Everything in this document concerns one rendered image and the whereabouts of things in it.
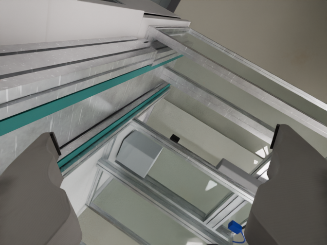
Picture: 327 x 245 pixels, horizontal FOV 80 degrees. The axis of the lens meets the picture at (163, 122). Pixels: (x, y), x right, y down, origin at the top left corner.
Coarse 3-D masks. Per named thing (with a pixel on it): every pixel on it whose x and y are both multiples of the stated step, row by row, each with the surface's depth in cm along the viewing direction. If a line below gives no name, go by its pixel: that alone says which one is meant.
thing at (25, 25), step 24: (0, 0) 27; (24, 0) 30; (48, 0) 33; (72, 0) 37; (96, 0) 45; (0, 24) 29; (24, 24) 32; (48, 24) 36; (72, 24) 40; (96, 24) 47; (120, 24) 55
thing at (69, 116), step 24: (144, 72) 68; (72, 96) 39; (96, 96) 54; (120, 96) 69; (0, 120) 28; (24, 120) 31; (48, 120) 42; (72, 120) 50; (96, 120) 63; (120, 120) 74; (0, 144) 34; (24, 144) 39; (72, 144) 55; (96, 144) 63; (0, 168) 37; (72, 168) 56
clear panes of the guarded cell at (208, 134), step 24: (192, 48) 78; (216, 48) 104; (192, 72) 124; (240, 72) 81; (168, 96) 136; (240, 96) 119; (288, 96) 84; (168, 120) 144; (192, 120) 137; (216, 120) 131; (264, 120) 119; (288, 120) 114; (192, 144) 145; (216, 144) 138; (240, 144) 131; (264, 144) 126; (312, 144) 115; (240, 168) 139
